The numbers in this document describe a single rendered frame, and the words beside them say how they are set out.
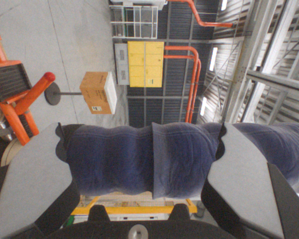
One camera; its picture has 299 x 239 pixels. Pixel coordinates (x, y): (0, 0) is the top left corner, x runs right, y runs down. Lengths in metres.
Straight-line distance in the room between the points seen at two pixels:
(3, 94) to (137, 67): 7.35
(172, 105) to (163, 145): 11.54
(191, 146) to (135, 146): 0.15
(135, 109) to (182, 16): 7.24
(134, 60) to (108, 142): 7.34
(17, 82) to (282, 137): 0.71
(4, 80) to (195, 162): 0.49
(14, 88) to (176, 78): 11.05
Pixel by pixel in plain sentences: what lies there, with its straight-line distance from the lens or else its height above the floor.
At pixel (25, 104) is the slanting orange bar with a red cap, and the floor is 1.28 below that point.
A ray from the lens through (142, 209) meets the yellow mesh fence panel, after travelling 1.62.
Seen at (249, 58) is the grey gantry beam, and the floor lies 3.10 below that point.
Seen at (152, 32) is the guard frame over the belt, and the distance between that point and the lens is 7.61.
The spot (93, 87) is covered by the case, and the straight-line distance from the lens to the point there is 2.21.
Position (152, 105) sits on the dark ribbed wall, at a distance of 11.70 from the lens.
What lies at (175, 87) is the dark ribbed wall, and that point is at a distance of 11.47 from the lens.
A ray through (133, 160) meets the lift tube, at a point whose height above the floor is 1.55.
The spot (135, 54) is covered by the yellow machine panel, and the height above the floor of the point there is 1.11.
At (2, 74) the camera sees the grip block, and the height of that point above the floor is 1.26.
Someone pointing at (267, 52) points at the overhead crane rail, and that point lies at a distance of 2.37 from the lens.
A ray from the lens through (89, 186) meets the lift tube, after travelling 0.42.
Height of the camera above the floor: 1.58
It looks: 2 degrees up
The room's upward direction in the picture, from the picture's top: 90 degrees clockwise
